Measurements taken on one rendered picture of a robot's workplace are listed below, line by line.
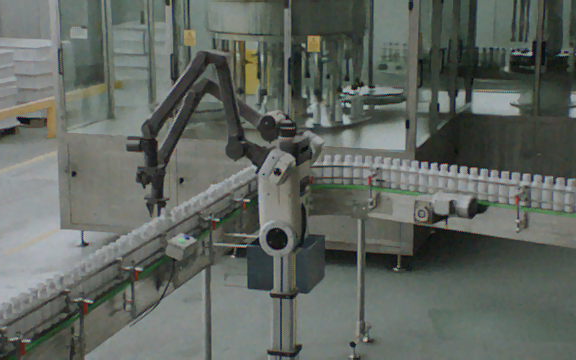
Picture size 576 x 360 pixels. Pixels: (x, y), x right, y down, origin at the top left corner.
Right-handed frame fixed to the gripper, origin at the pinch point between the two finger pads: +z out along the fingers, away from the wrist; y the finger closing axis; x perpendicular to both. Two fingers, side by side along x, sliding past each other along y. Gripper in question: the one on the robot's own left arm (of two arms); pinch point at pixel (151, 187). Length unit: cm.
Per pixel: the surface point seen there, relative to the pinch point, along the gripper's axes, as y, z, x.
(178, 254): 2.8, 33.6, 21.6
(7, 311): -14, 27, -90
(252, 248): 15, 46, 86
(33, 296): -14, 27, -72
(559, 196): 149, 30, 183
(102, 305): -9, 43, -28
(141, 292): -9.1, 48.1, 9.3
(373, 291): 19, 137, 338
